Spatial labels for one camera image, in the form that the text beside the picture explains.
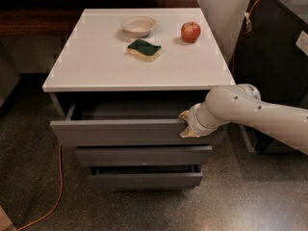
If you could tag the grey middle drawer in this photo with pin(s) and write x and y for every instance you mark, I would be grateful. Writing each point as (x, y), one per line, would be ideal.
(143, 156)

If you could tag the grey drawer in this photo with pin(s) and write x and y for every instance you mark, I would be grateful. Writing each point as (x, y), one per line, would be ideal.
(143, 156)
(126, 123)
(145, 178)

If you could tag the grey top drawer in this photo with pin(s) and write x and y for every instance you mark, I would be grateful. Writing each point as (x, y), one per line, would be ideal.
(126, 123)

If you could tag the white cabinet with grey drawers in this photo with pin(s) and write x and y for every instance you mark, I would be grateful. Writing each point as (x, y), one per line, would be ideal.
(94, 63)

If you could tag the grey bottom drawer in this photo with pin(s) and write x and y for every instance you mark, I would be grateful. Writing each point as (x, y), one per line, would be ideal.
(145, 178)

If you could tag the green and yellow sponge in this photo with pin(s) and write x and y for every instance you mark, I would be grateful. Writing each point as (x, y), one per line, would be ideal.
(144, 50)

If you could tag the dark wooden bench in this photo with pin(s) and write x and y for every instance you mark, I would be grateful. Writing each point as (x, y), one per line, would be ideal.
(58, 17)

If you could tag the white bowl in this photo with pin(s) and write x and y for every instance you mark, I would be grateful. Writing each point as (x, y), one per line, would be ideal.
(138, 26)

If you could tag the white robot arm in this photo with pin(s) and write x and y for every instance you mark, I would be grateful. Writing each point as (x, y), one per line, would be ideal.
(242, 104)

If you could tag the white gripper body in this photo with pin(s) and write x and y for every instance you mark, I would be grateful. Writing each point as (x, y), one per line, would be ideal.
(193, 121)

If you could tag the white label on cabinet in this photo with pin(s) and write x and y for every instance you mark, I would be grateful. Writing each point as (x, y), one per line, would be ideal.
(302, 42)

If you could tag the red apple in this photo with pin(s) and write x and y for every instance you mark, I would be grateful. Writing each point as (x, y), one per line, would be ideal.
(190, 32)

